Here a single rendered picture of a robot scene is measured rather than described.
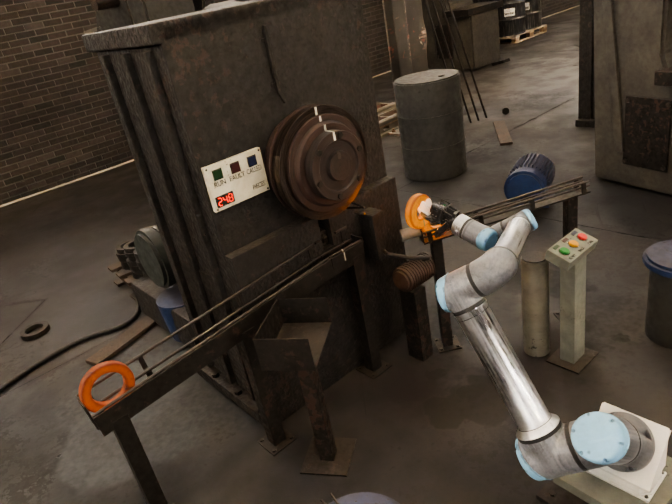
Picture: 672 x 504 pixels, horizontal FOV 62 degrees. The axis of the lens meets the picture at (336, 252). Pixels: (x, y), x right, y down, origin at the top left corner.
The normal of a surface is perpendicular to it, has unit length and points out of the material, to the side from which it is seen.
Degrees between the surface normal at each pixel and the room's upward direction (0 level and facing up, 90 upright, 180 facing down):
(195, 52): 90
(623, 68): 90
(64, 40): 90
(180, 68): 90
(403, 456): 0
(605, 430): 45
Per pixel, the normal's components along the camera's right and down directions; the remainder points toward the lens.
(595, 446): -0.59, -0.33
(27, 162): 0.66, 0.22
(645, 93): -0.87, 0.35
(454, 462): -0.18, -0.88
